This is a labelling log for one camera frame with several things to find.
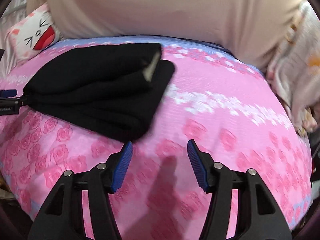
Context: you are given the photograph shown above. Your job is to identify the black pants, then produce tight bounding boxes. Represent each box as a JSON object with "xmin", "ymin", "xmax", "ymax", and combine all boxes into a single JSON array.
[{"xmin": 23, "ymin": 43, "xmax": 175, "ymax": 142}]

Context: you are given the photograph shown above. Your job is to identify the white cat face pillow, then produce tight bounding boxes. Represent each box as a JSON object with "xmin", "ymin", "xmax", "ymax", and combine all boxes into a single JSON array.
[{"xmin": 8, "ymin": 3, "xmax": 62, "ymax": 63}]

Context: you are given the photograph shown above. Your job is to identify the white satin curtain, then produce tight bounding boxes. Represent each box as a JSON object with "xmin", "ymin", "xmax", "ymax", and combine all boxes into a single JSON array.
[{"xmin": 1, "ymin": 0, "xmax": 27, "ymax": 79}]

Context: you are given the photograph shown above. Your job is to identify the pink rose bed sheet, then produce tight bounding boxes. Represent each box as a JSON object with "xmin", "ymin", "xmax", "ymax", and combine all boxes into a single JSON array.
[{"xmin": 1, "ymin": 36, "xmax": 312, "ymax": 239}]

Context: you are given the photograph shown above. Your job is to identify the floral cream blanket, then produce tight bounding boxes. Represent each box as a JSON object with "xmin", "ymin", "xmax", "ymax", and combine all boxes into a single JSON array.
[{"xmin": 267, "ymin": 1, "xmax": 319, "ymax": 136}]

